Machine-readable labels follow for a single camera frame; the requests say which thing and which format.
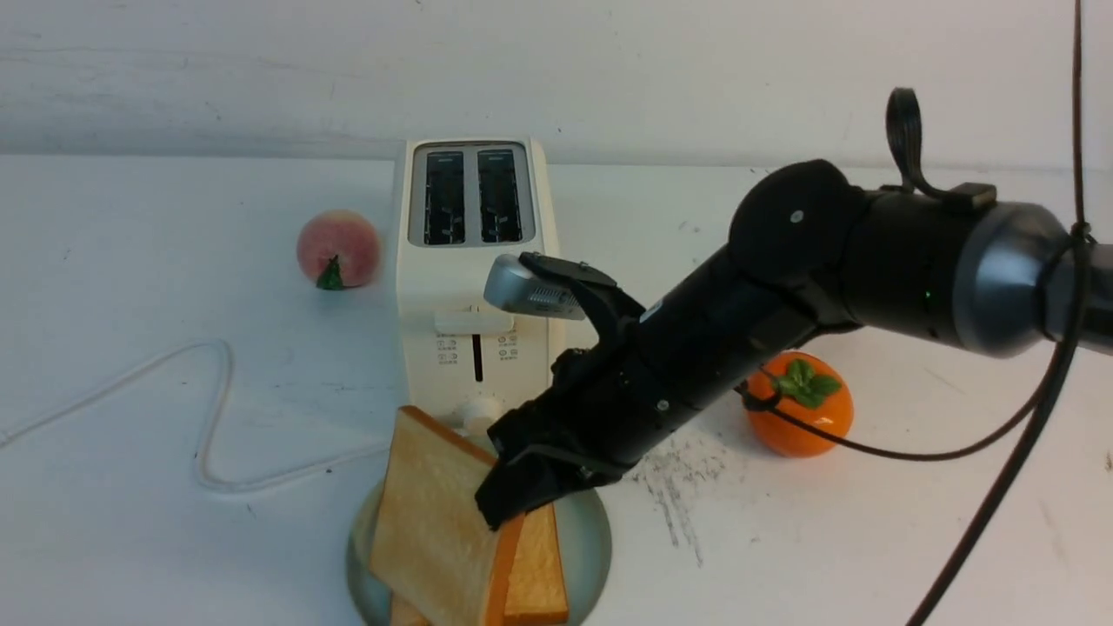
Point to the light blue round plate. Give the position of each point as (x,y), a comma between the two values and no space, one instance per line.
(585,542)

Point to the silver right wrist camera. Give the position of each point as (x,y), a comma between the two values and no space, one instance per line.
(512,287)

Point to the pink peach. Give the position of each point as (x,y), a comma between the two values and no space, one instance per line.
(339,250)

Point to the white two-slot toaster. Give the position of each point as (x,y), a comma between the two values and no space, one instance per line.
(462,203)

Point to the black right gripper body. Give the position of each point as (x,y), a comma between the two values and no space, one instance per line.
(596,422)

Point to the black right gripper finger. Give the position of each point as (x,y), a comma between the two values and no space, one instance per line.
(533,478)

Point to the orange persimmon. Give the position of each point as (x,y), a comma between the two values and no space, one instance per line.
(809,390)

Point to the toast slice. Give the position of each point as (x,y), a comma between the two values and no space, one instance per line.
(431,545)
(537,592)

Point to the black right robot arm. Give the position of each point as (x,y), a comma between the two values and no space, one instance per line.
(808,255)

